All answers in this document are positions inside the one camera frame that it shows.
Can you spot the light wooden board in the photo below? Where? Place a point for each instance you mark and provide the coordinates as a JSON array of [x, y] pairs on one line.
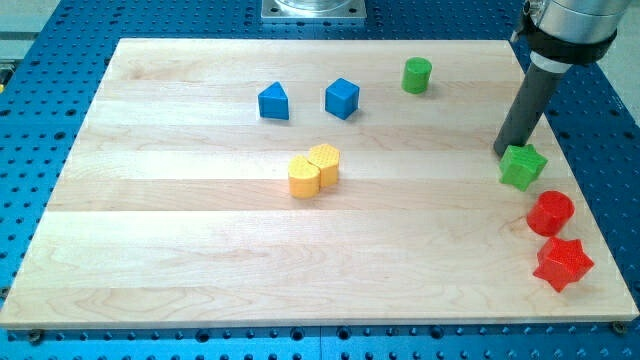
[[173, 208]]

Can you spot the red cylinder block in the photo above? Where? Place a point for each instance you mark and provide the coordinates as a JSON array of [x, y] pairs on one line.
[[550, 213]]

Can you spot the blue cube block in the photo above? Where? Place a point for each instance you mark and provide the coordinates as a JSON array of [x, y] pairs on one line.
[[342, 98]]

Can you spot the green star block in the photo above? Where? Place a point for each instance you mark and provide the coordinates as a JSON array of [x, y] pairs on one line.
[[520, 166]]

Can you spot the red star block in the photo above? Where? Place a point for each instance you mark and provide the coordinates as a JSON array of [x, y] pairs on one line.
[[561, 262]]

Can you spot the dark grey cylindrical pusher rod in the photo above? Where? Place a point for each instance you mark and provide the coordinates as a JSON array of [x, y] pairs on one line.
[[540, 82]]

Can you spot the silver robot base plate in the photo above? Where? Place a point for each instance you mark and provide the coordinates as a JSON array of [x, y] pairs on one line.
[[307, 10]]

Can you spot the yellow heart block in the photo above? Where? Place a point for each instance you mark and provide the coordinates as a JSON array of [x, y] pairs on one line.
[[303, 177]]

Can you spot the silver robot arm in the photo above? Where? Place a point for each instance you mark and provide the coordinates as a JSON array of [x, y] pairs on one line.
[[560, 34]]

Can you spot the yellow hexagon block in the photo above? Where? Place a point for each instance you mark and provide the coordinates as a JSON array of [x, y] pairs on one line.
[[326, 158]]

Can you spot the blue triangle block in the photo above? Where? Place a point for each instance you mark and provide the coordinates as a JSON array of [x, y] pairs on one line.
[[273, 102]]

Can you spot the green cylinder block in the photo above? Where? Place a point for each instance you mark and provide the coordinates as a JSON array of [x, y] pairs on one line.
[[416, 75]]

